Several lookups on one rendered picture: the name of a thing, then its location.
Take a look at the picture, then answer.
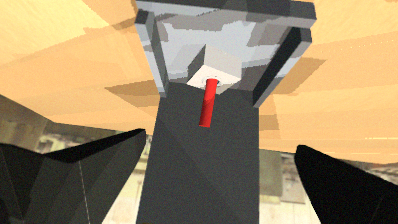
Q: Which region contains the red peg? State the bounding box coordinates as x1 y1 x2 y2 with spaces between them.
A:
199 79 218 127

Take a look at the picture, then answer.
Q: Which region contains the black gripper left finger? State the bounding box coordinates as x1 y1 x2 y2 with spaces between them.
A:
0 128 146 224

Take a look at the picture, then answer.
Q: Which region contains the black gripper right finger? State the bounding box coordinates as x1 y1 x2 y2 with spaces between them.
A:
294 145 398 224

